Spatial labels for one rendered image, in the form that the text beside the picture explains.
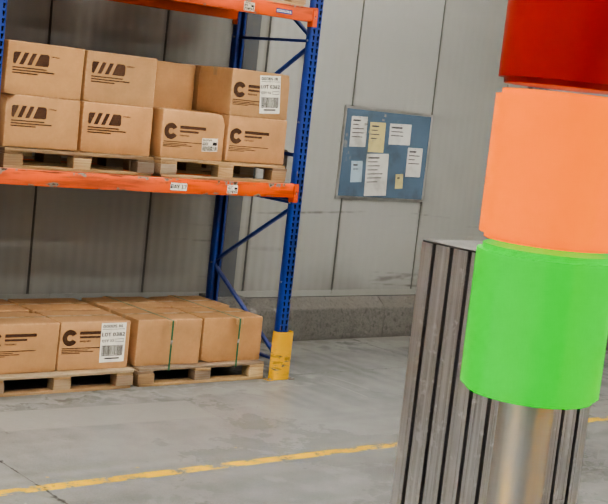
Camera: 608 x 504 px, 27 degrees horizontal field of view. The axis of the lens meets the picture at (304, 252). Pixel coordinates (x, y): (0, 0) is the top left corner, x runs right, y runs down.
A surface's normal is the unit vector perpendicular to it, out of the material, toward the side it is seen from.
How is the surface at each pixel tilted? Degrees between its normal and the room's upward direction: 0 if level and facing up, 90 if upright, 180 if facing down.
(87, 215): 90
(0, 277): 90
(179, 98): 90
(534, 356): 90
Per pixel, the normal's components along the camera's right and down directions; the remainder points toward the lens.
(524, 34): -0.84, -0.03
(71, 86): 0.62, 0.16
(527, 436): -0.09, 0.11
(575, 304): 0.29, 0.15
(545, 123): -0.47, 0.05
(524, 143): -0.68, 0.01
